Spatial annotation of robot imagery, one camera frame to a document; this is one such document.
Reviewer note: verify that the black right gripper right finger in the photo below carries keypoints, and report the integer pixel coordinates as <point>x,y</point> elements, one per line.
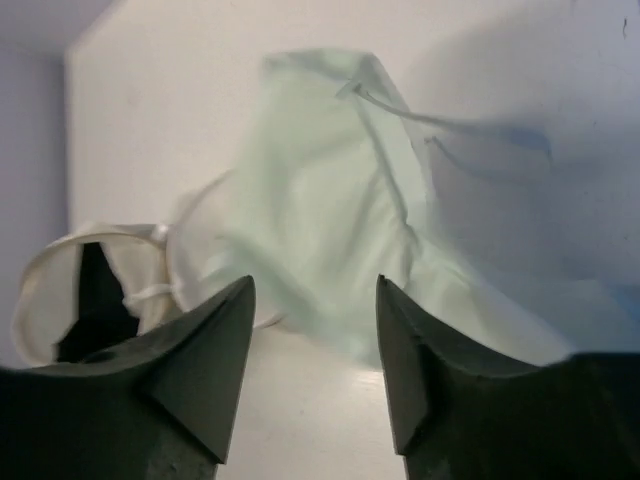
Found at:
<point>460,410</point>

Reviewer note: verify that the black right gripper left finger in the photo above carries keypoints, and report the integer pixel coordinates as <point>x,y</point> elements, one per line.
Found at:
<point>158,406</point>

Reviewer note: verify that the black bra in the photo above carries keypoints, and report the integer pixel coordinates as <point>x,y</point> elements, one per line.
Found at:
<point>102,319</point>

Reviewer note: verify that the white mesh laundry bag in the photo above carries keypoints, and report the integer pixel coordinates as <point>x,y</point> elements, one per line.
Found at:
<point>46,306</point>

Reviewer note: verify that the pale green bra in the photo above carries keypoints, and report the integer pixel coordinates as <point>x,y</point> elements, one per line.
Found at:
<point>329,193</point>

